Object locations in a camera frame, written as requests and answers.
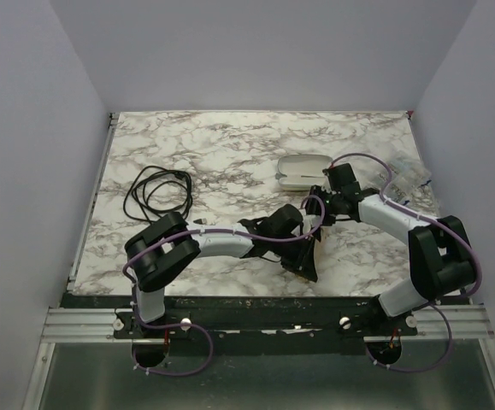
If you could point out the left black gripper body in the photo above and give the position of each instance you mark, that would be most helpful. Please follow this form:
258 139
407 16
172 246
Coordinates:
301 260

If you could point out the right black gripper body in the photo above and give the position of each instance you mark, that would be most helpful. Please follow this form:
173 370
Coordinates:
315 195

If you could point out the beige umbrella case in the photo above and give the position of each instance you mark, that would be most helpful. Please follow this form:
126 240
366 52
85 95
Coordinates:
301 172

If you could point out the beige umbrella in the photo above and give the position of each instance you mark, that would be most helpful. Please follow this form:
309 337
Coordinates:
319 243

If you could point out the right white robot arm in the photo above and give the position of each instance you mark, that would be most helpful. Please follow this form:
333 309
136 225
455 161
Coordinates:
440 256

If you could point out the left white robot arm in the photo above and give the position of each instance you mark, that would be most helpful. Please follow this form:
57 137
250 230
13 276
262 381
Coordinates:
163 250

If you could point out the clear plastic screw box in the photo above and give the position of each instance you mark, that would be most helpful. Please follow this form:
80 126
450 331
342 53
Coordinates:
408 176

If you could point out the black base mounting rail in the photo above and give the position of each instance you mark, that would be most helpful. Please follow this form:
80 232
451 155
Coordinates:
196 325

